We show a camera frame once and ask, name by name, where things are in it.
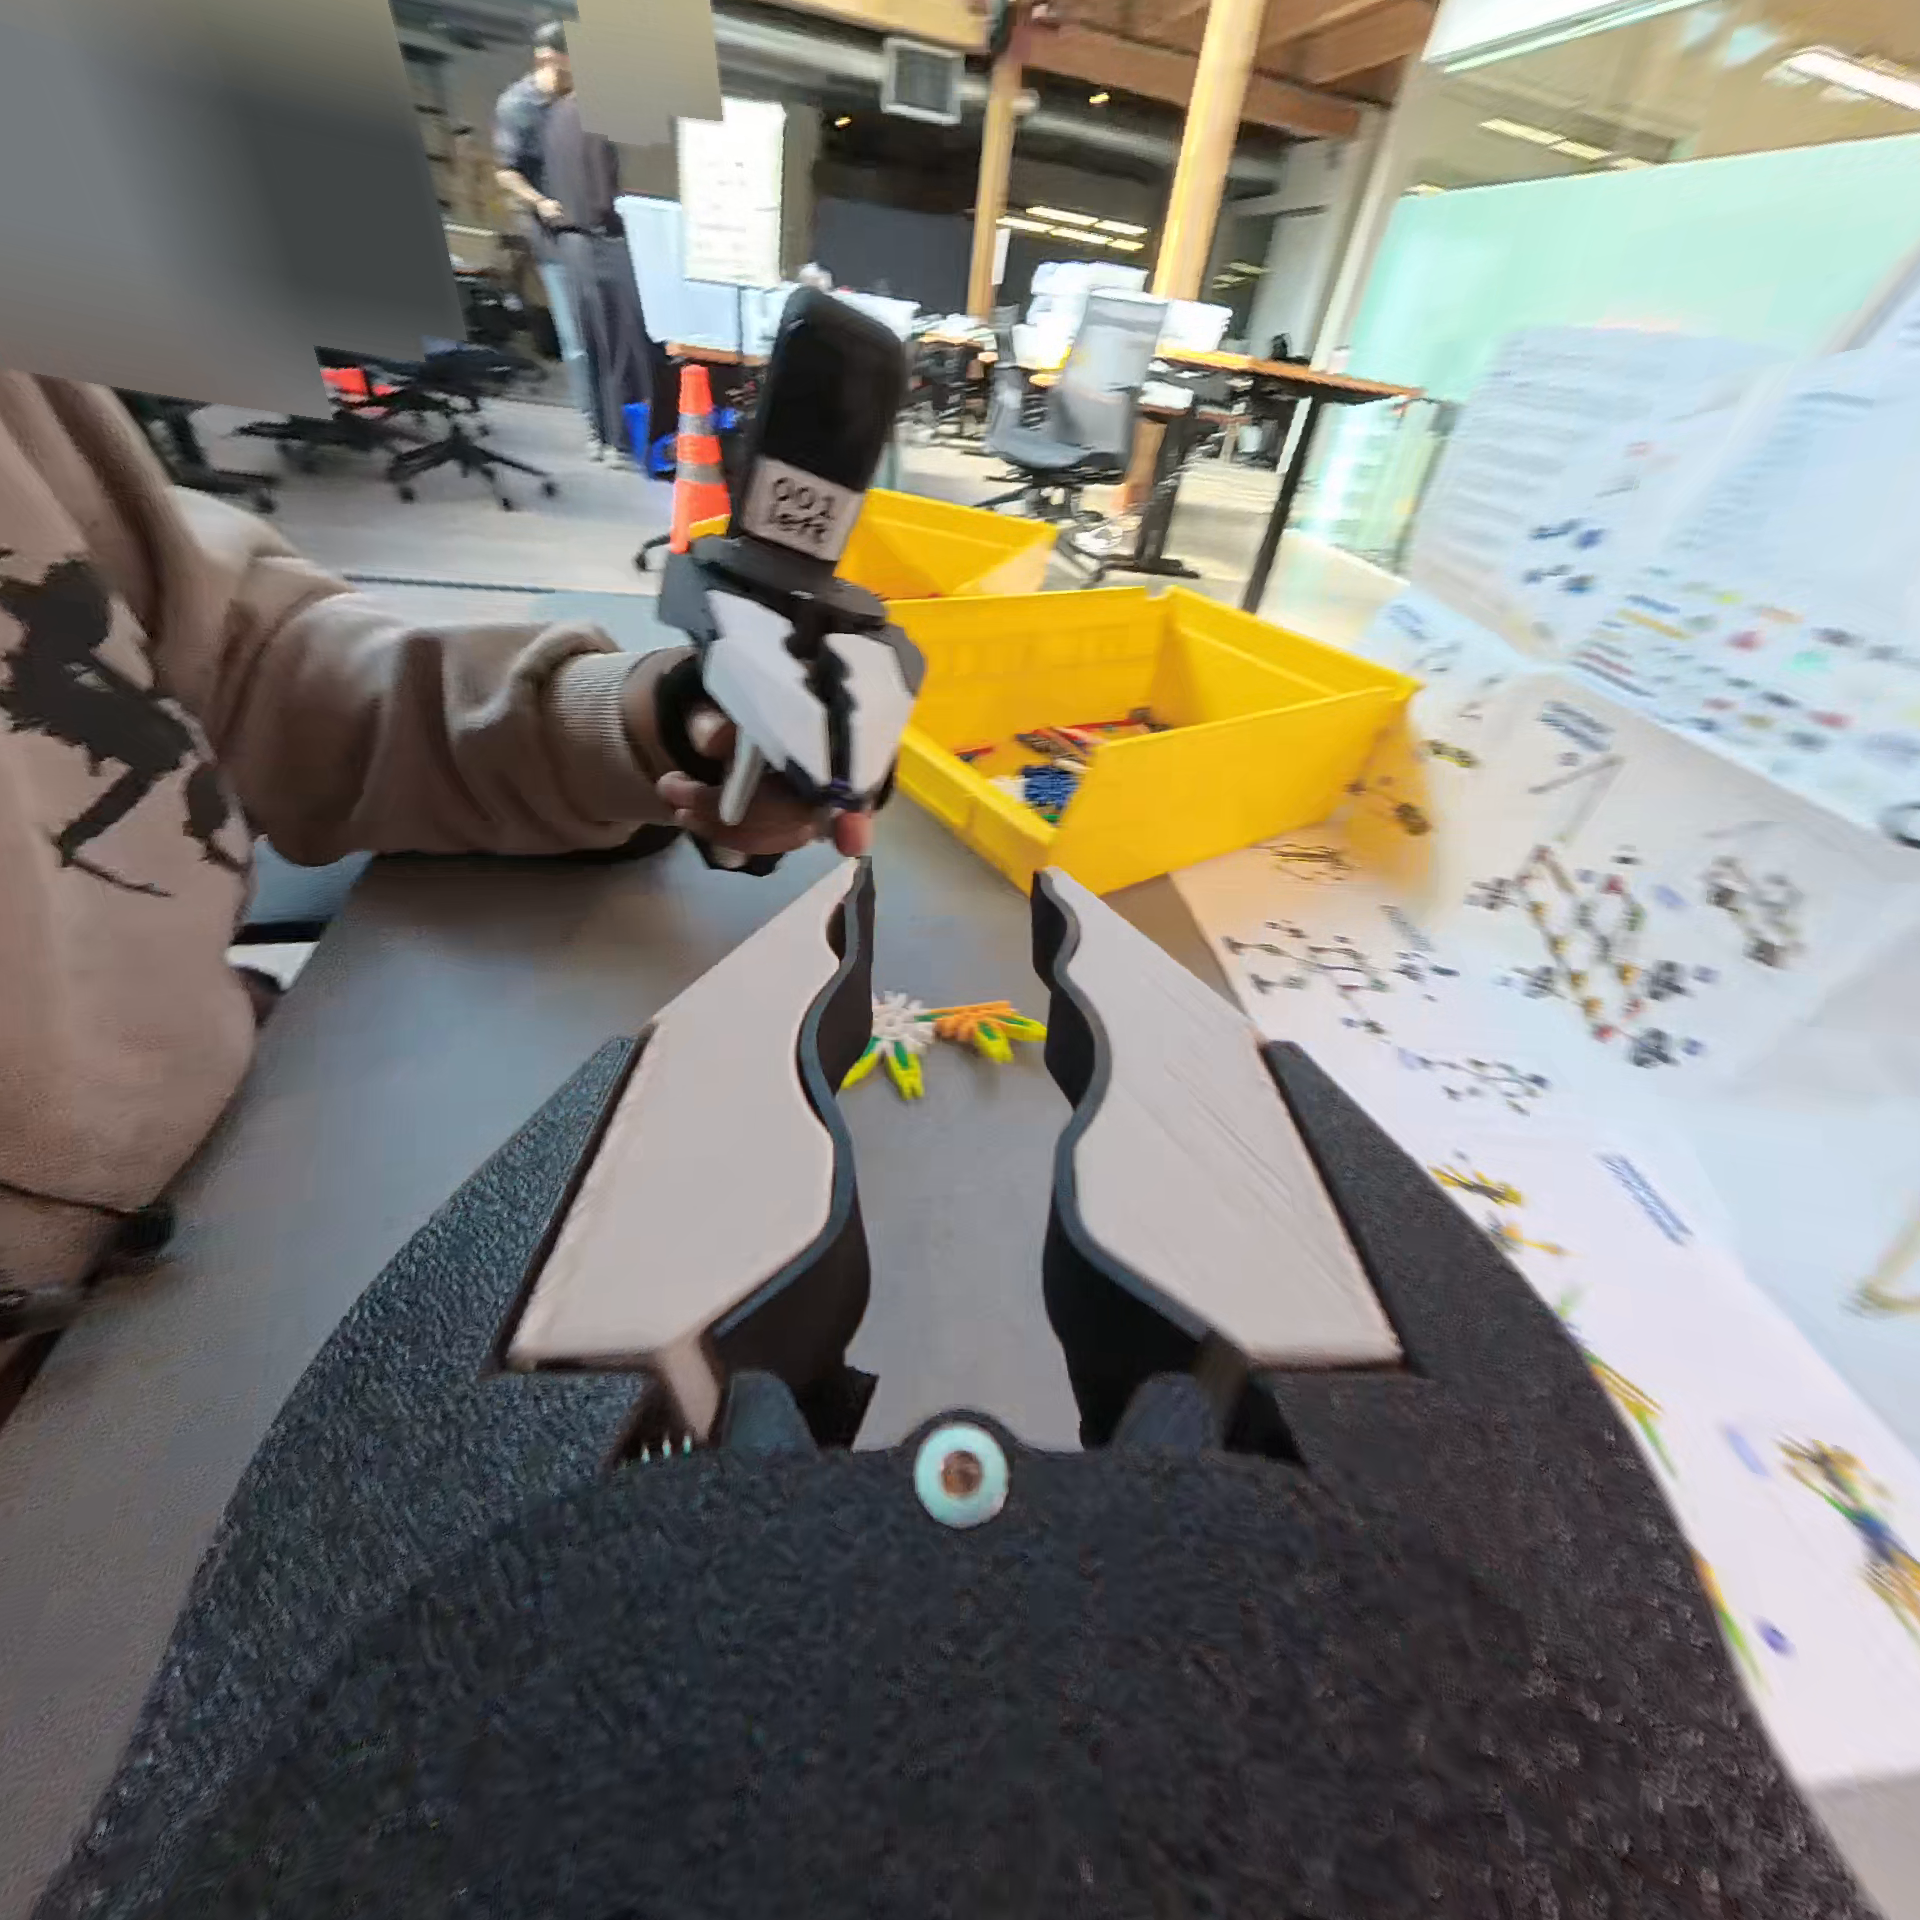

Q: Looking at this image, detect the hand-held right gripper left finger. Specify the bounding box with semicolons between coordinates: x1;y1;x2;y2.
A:
506;860;876;1420

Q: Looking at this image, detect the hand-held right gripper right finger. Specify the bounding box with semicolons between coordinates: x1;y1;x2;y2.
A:
1032;866;1404;1434

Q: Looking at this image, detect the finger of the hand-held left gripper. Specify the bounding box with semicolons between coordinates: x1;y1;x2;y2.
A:
835;633;921;794
699;591;836;827

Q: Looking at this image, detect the toy construction model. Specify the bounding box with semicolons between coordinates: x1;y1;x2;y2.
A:
838;989;1049;1105

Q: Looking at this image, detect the yellow plastic bin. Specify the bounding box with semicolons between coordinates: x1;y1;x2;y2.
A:
885;585;1424;896
692;487;1059;601

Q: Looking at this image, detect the person's left forearm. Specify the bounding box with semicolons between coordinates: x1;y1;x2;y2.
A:
164;487;682;866

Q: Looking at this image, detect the grey desk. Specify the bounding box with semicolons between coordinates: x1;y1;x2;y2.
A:
0;577;1920;1920

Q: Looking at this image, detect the tall wooden desk top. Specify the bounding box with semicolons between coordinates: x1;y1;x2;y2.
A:
1154;346;1424;408

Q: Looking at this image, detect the person's left hand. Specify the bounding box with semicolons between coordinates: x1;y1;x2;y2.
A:
657;712;880;860

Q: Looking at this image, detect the orange traffic cone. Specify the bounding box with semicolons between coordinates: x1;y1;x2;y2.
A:
667;363;733;554

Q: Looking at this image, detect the pile of toy pieces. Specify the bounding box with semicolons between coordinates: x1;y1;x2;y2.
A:
960;712;1176;827

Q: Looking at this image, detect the clear plastic tub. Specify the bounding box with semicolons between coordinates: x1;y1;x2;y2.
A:
614;195;798;357

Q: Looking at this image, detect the white flip chart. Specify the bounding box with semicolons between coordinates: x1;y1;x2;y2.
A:
676;96;788;288

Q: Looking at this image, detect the black mesh office chair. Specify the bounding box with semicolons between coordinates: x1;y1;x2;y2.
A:
120;391;281;515
978;292;1176;530
241;344;561;513

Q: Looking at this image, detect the black metal pole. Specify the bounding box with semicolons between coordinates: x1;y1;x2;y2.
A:
1238;393;1330;615
1125;403;1204;580

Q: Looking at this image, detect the wooden column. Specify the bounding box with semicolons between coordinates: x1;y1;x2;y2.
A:
1149;0;1272;303

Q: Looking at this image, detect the toy instruction sheet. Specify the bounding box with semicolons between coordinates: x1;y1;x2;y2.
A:
1170;256;1920;1791

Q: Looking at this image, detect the person's beige hoodie torso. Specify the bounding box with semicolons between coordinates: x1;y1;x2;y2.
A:
0;368;329;1413

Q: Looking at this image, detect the gridded glass window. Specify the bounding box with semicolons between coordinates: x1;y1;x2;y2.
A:
1297;141;1920;565

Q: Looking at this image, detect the black hoodie drawstring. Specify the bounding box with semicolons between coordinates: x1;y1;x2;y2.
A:
0;1201;178;1339

